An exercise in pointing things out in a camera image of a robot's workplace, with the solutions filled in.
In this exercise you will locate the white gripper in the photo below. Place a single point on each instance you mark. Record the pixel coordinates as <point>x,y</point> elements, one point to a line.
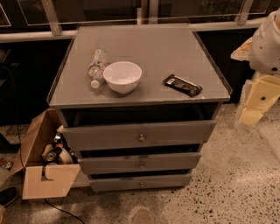
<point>266,49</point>

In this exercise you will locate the grey bottom drawer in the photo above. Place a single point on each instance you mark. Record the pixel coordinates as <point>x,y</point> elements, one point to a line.
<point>138,183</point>

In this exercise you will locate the grey drawer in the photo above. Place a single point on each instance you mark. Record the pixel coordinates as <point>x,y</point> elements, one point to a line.
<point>137,135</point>
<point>138,183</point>
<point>139,163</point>

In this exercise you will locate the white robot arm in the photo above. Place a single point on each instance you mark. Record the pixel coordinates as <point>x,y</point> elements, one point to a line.
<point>262,51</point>

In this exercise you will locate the grey top drawer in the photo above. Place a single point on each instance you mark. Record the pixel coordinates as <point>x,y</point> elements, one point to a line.
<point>137,135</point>

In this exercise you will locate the grey middle drawer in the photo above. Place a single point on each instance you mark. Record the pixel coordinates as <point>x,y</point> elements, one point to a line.
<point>139,163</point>

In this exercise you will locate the grey drawer cabinet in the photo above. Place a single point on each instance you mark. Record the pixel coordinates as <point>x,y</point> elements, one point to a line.
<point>160,50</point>

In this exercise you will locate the open cardboard box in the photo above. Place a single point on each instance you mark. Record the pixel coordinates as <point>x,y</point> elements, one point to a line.
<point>51,181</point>

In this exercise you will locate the black snack bar wrapper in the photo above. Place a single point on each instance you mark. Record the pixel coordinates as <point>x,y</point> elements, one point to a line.
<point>183,86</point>

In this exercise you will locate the white bowl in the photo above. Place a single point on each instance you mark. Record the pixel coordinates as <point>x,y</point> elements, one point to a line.
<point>122,76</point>

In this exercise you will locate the clear plastic water bottle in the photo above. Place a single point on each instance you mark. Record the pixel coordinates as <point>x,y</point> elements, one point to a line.
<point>96,68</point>

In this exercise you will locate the dark can in box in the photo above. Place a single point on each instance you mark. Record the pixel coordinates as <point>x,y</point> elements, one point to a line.
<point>53,154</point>

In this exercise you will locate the metal railing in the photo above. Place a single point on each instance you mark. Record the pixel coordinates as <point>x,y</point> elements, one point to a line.
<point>23,20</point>

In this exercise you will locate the black shoe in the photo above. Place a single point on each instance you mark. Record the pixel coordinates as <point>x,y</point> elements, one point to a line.
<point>8,195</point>

